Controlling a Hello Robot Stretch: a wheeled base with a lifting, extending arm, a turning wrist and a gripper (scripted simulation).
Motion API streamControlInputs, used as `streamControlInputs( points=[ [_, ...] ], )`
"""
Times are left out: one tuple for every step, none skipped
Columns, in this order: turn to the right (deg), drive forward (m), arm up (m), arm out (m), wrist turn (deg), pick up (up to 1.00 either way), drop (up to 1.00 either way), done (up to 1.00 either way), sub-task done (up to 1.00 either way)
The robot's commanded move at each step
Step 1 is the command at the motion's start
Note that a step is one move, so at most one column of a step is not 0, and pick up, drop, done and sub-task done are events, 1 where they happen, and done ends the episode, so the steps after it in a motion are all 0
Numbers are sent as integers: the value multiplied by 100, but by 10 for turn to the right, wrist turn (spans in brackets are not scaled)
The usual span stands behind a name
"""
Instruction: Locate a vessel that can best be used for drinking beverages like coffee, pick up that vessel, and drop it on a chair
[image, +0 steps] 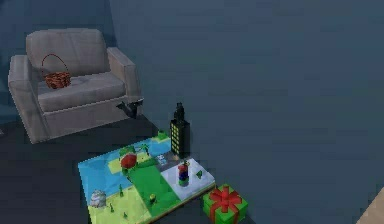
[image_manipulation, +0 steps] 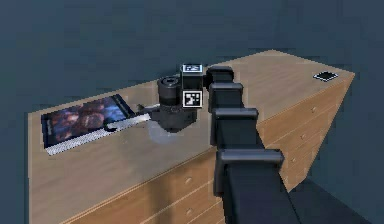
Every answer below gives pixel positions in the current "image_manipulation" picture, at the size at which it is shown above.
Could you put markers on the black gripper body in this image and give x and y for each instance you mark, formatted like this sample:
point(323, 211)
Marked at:
point(171, 105)

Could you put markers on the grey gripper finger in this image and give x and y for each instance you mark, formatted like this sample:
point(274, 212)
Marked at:
point(147, 107)
point(128, 122)

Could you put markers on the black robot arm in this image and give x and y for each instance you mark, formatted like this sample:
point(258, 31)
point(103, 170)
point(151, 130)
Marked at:
point(246, 166)

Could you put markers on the light wooden chest of drawers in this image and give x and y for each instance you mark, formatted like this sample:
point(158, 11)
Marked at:
point(186, 150)

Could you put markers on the small black flat phone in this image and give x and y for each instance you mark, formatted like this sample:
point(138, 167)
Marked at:
point(325, 76)

